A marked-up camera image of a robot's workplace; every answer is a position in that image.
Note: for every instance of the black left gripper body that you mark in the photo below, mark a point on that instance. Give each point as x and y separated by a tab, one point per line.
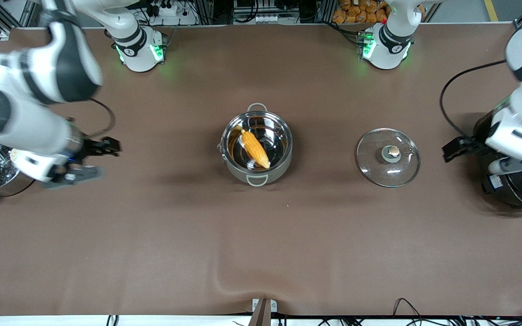
466	146

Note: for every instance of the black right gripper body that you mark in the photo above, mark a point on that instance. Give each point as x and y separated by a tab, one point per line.
89	148

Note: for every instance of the glass pot lid with knob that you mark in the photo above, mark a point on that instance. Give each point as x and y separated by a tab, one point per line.
388	170

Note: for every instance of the yellow corn cob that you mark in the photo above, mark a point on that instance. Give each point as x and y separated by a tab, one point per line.
256	150

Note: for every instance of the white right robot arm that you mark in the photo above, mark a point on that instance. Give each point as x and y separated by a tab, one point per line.
61	68

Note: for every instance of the black rice cooker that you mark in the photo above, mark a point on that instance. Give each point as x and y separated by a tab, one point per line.
519	190

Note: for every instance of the white steamed bun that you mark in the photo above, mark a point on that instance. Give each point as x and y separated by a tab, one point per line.
15	155

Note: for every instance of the white power strip with plugs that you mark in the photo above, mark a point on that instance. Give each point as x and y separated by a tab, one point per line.
167	10

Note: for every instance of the orange snack bags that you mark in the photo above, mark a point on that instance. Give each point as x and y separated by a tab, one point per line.
360	12

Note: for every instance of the large table cover mat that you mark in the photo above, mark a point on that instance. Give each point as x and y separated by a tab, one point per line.
261	253

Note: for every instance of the small white power strip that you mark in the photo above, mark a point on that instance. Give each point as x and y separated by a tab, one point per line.
265	19

